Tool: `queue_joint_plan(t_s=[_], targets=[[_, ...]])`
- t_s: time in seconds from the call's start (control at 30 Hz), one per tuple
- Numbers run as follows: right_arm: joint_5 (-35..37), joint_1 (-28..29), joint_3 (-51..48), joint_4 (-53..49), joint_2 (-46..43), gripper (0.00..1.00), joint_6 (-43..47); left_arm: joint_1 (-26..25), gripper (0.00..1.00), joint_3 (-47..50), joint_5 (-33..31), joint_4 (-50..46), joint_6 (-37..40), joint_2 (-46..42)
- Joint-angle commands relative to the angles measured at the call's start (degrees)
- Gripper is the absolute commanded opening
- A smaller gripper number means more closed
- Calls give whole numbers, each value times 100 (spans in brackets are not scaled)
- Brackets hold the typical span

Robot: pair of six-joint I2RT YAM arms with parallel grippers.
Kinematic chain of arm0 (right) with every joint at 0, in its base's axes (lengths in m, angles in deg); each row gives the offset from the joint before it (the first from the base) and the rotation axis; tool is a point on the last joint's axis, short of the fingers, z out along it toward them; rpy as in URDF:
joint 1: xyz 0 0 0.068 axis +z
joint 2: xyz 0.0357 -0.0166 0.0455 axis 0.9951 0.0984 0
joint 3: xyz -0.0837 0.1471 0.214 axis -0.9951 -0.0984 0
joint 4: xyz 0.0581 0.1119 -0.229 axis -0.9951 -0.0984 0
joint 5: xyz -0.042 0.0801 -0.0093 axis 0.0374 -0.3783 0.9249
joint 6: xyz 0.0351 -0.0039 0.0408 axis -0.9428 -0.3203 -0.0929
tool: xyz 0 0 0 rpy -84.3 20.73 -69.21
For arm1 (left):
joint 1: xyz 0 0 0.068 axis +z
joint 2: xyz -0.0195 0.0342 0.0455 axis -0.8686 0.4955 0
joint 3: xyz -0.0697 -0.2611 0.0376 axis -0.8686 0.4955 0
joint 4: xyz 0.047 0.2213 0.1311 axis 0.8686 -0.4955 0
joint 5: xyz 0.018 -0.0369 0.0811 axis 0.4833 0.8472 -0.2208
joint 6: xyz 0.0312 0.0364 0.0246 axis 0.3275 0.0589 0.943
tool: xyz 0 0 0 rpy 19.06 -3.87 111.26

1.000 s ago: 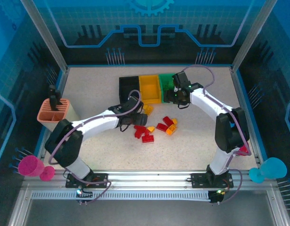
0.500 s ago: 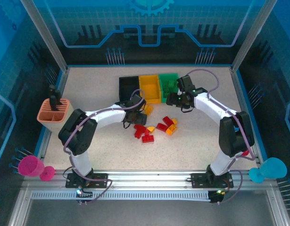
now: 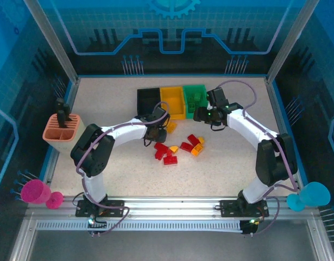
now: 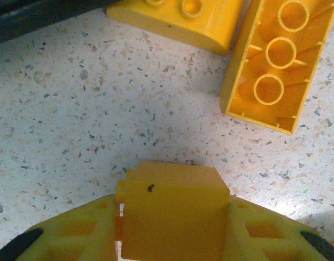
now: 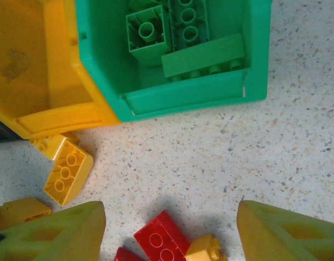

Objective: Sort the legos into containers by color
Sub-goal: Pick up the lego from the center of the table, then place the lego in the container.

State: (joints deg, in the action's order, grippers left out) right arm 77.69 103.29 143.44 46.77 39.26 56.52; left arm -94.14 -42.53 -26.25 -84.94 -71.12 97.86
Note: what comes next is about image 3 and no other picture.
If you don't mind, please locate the green plastic bin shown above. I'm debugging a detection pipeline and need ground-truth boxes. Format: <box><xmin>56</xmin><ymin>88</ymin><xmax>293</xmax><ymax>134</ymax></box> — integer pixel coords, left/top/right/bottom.
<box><xmin>182</xmin><ymin>84</ymin><xmax>211</xmax><ymax>120</ymax></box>

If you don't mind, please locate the black plastic bin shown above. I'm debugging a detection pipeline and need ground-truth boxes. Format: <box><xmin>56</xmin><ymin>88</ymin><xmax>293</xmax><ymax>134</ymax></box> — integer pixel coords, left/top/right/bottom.
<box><xmin>136</xmin><ymin>87</ymin><xmax>163</xmax><ymax>120</ymax></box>

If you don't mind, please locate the yellow plastic bin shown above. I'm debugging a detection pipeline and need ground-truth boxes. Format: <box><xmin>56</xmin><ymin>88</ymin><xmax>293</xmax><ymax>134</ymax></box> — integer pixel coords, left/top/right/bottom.
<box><xmin>159</xmin><ymin>86</ymin><xmax>187</xmax><ymax>121</ymax></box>

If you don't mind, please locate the orange-yellow lego brick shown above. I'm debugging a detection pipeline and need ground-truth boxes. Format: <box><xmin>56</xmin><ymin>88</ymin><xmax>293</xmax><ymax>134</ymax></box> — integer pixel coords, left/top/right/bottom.
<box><xmin>190</xmin><ymin>143</ymin><xmax>204</xmax><ymax>157</ymax></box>

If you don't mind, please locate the salmon knife block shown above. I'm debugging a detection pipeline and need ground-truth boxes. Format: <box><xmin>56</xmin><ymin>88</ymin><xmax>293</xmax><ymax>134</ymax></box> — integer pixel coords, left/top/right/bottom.
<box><xmin>42</xmin><ymin>113</ymin><xmax>87</xmax><ymax>156</ymax></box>

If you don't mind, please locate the black controller board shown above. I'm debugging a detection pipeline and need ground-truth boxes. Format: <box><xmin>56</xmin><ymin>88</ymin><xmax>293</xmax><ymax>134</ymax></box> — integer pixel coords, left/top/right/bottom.
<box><xmin>240</xmin><ymin>217</ymin><xmax>265</xmax><ymax>236</ymax></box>
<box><xmin>86</xmin><ymin>216</ymin><xmax>108</xmax><ymax>235</ymax></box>

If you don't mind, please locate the light blue goblet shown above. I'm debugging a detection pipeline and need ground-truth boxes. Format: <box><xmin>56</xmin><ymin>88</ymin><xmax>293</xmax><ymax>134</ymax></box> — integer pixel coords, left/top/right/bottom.
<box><xmin>286</xmin><ymin>181</ymin><xmax>331</xmax><ymax>212</ymax></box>

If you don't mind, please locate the magenta goblet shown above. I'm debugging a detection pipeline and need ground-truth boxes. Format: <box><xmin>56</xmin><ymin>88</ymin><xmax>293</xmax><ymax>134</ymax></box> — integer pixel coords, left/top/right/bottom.
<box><xmin>21</xmin><ymin>178</ymin><xmax>65</xmax><ymax>210</ymax></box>

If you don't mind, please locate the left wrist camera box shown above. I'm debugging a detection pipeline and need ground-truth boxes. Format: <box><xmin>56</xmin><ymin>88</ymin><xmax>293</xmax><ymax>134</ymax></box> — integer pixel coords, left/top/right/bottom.
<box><xmin>151</xmin><ymin>105</ymin><xmax>171</xmax><ymax>122</ymax></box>

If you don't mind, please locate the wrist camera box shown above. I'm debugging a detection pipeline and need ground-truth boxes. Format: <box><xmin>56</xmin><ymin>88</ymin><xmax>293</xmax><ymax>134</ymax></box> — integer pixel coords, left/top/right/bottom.
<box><xmin>207</xmin><ymin>86</ymin><xmax>229</xmax><ymax>107</ymax></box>
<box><xmin>151</xmin><ymin>105</ymin><xmax>171</xmax><ymax>122</ymax></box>

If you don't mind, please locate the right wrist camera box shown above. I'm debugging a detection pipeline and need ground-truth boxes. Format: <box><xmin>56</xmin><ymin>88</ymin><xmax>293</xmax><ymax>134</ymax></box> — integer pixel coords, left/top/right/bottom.
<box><xmin>207</xmin><ymin>86</ymin><xmax>229</xmax><ymax>107</ymax></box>

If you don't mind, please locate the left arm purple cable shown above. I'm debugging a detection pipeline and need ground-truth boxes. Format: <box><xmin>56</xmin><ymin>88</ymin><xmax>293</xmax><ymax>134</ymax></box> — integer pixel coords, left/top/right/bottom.
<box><xmin>75</xmin><ymin>101</ymin><xmax>172</xmax><ymax>237</ymax></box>

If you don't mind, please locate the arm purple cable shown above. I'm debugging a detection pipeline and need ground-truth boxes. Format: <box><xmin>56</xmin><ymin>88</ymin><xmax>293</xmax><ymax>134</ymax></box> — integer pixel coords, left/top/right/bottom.
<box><xmin>75</xmin><ymin>101</ymin><xmax>172</xmax><ymax>237</ymax></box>
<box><xmin>217</xmin><ymin>80</ymin><xmax>298</xmax><ymax>237</ymax></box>

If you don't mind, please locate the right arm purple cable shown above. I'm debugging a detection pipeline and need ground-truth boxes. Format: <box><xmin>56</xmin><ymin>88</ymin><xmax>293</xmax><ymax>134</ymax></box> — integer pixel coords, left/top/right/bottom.
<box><xmin>217</xmin><ymin>80</ymin><xmax>298</xmax><ymax>237</ymax></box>

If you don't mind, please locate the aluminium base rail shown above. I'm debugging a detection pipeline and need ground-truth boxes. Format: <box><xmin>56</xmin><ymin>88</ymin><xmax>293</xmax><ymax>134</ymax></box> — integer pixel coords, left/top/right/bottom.
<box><xmin>27</xmin><ymin>195</ymin><xmax>319</xmax><ymax>218</ymax></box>

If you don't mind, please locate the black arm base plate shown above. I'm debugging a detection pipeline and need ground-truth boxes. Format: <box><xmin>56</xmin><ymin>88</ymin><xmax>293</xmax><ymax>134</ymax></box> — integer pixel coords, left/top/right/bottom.
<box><xmin>219</xmin><ymin>199</ymin><xmax>269</xmax><ymax>218</ymax></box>
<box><xmin>75</xmin><ymin>199</ymin><xmax>127</xmax><ymax>218</ymax></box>

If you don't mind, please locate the slotted cable duct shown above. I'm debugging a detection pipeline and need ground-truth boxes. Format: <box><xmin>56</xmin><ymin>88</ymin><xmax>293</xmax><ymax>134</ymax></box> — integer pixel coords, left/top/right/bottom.
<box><xmin>36</xmin><ymin>220</ymin><xmax>243</xmax><ymax>232</ymax></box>

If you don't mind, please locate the aluminium frame post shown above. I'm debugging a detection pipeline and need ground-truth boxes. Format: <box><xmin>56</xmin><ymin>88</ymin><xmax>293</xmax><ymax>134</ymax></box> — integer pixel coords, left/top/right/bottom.
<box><xmin>23</xmin><ymin>0</ymin><xmax>80</xmax><ymax>84</ymax></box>
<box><xmin>266</xmin><ymin>0</ymin><xmax>321</xmax><ymax>84</ymax></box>

